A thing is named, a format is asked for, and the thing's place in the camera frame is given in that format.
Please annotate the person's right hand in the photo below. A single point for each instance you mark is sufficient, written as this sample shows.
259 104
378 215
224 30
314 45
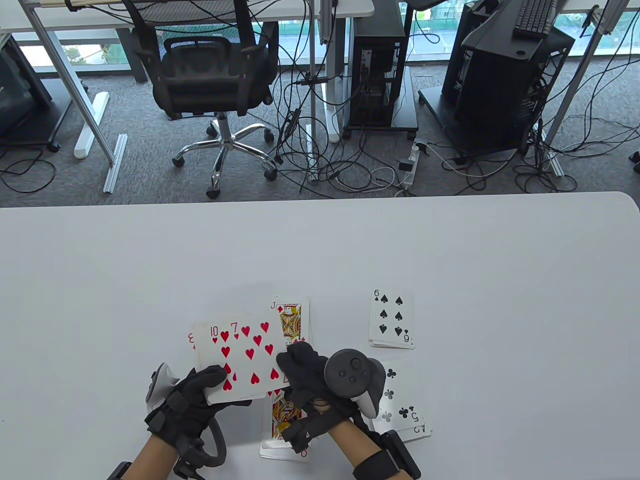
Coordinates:
305 370

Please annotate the person's left hand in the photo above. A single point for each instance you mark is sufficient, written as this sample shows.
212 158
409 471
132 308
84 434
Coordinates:
184 415

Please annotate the face hearts playing card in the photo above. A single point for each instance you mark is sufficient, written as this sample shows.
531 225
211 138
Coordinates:
282 410

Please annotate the face diamonds playing card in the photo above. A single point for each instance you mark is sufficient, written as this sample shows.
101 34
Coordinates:
291 320

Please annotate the stack of playing cards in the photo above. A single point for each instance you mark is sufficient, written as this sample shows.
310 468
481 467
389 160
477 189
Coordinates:
210 357

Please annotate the many-pip spades playing card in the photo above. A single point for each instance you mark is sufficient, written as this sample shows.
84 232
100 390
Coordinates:
390 320

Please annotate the few-pip clubs playing card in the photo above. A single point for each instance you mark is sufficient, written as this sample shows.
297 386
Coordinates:
402 390

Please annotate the person's left forearm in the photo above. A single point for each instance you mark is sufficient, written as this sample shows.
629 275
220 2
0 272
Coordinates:
151 460

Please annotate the person's right forearm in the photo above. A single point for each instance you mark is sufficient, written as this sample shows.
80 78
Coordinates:
352 450

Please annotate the grey and white handheld controller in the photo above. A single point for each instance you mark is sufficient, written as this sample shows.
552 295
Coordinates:
156 382
350 372

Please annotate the white power strip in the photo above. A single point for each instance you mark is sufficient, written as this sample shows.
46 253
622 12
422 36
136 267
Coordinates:
411 172

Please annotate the black rolling computer stand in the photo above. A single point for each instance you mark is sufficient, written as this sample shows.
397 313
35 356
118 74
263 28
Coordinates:
407 112

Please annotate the black flat floor stand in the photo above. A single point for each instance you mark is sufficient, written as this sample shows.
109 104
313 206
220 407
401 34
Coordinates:
434 107

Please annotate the black mesh office chair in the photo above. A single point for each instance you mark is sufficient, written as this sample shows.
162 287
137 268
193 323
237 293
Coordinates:
200 85

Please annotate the large black computer tower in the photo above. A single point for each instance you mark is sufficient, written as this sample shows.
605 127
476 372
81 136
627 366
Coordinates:
500 100

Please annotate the black computer case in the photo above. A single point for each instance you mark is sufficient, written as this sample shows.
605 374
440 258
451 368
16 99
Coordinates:
452 60

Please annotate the black rolling cabinet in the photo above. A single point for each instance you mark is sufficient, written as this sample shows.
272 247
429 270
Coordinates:
20 100

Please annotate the black tilted board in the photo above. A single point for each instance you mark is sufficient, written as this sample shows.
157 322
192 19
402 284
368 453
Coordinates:
492 42

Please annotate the black keyboard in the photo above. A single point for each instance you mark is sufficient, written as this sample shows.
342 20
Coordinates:
535 17

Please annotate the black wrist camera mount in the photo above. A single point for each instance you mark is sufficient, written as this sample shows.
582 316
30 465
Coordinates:
191 462
402 457

